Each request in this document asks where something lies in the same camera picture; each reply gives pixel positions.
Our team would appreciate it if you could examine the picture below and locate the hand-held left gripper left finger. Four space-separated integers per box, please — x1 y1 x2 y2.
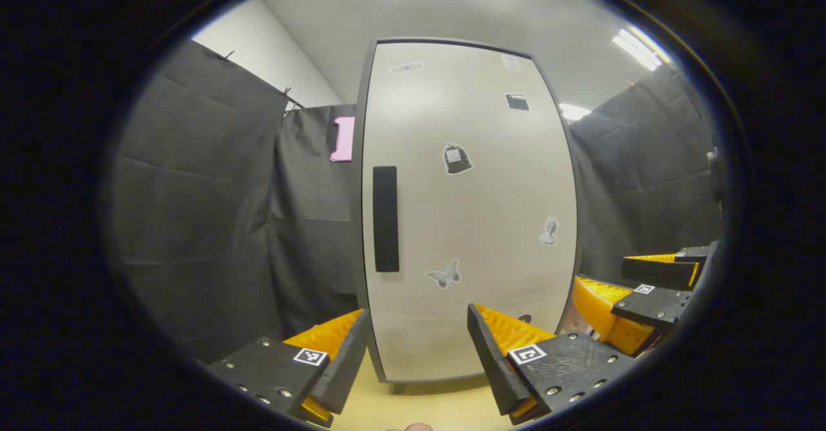
206 308 373 428

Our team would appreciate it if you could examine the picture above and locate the black backdrop cloth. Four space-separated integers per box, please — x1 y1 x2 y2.
106 37 723 364

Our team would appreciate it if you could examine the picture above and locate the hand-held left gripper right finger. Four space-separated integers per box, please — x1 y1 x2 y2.
467 302 640 426

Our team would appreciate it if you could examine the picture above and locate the black cabinet door handle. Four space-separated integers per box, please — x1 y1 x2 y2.
373 165 401 273

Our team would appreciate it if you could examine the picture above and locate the beige cabinet door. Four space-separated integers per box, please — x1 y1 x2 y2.
360 41 578 383

